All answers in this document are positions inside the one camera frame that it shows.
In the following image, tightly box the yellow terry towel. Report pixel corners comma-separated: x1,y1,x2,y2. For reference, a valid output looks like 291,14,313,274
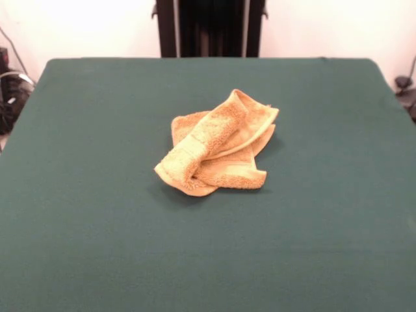
153,89,280,198

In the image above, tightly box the black robot stand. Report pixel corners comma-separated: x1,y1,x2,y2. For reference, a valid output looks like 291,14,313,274
151,0,270,59

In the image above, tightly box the dark green table cloth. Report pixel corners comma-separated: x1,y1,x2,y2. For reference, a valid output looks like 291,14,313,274
0,57,416,312

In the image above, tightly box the grey wheeled stand base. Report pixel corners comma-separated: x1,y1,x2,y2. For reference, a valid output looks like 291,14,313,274
394,75,416,123

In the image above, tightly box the black floor equipment with cables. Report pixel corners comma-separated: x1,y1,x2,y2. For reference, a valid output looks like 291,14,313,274
0,47,35,136

